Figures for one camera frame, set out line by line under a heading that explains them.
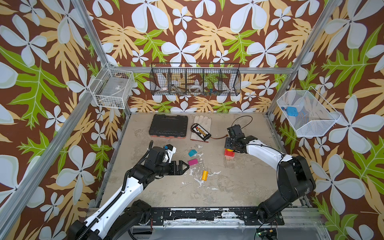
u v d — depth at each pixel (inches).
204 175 34.4
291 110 34.4
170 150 27.8
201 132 41.2
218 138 41.3
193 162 36.9
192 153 37.9
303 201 32.1
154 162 23.0
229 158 36.7
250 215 29.0
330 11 27.2
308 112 32.3
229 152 35.1
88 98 28.3
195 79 38.1
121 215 22.4
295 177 17.9
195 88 38.9
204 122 44.5
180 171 26.0
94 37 30.6
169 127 41.3
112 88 33.8
